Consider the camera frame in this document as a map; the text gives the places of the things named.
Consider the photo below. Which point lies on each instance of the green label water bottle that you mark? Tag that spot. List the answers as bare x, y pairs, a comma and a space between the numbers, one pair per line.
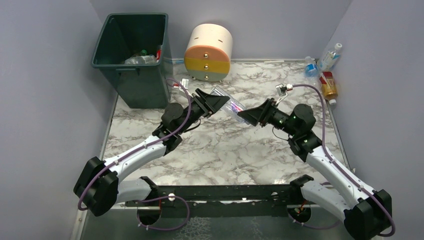
143, 52

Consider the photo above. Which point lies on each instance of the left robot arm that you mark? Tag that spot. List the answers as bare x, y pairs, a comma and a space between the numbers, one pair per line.
100, 184

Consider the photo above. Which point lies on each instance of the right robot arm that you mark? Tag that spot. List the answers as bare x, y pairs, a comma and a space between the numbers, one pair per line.
364, 212

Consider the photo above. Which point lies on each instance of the aluminium frame rail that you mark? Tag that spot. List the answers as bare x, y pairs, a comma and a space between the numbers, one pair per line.
99, 200

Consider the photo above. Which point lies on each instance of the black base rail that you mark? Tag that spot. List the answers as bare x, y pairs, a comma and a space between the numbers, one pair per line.
220, 201

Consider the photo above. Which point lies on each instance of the amber tea bottle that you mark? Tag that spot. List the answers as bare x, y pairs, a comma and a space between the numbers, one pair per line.
328, 87

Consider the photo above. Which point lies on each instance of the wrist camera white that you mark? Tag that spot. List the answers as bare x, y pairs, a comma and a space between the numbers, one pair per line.
182, 87
283, 92

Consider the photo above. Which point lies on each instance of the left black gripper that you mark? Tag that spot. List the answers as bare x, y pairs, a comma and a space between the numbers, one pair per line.
201, 103

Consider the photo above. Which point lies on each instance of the round pastel drawer cabinet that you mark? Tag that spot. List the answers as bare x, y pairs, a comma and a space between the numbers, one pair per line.
209, 52

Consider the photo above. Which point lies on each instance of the red label clear bottle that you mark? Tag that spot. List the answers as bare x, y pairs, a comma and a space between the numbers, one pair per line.
159, 53

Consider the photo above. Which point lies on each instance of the blue cap clear bottle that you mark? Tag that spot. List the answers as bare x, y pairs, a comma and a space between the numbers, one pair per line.
310, 69

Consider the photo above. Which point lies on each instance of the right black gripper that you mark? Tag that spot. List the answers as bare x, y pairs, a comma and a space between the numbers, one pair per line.
267, 112

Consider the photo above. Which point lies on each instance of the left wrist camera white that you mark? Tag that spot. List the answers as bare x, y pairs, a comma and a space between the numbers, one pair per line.
182, 87

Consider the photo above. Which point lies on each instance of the upright white cap bottle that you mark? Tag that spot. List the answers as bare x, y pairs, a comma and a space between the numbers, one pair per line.
327, 61

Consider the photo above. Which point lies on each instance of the dark green plastic bin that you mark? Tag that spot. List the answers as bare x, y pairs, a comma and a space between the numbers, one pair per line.
124, 34

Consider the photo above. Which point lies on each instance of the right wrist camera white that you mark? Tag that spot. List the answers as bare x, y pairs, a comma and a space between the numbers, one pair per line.
283, 92

